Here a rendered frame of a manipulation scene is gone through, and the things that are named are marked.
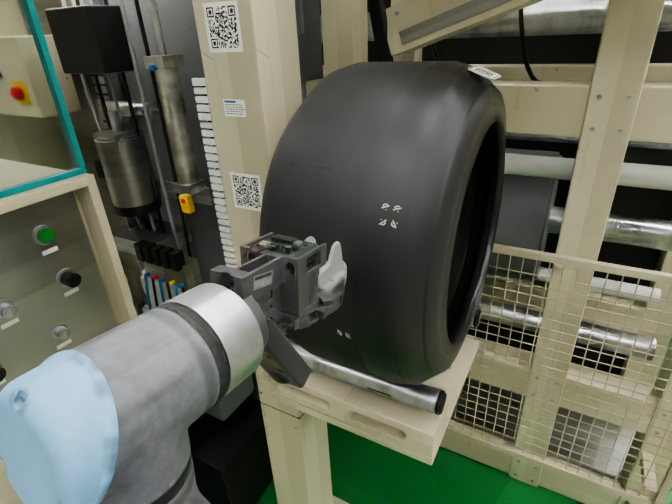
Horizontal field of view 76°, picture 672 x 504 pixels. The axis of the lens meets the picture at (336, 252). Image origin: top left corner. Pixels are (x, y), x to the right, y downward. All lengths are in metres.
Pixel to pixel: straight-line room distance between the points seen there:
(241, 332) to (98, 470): 0.13
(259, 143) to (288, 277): 0.45
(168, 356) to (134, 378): 0.03
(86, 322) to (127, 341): 0.78
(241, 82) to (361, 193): 0.36
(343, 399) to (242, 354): 0.55
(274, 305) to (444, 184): 0.27
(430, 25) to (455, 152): 0.53
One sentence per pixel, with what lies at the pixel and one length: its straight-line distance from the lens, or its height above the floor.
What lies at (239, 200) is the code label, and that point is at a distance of 0.91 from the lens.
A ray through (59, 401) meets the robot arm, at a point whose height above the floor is 1.33.
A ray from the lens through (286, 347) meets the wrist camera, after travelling 0.44.
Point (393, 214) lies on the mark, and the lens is 0.54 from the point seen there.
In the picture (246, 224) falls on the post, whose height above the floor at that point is 1.15.
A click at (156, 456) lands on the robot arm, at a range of 0.33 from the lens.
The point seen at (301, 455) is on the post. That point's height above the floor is 0.48.
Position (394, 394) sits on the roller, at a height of 0.90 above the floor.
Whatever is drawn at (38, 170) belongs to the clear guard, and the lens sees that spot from 0.96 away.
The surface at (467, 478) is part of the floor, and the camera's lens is 1.87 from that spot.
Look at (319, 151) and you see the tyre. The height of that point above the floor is 1.35.
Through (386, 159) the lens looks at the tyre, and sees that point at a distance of 0.56.
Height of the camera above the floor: 1.50
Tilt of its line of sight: 27 degrees down
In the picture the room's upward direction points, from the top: 3 degrees counter-clockwise
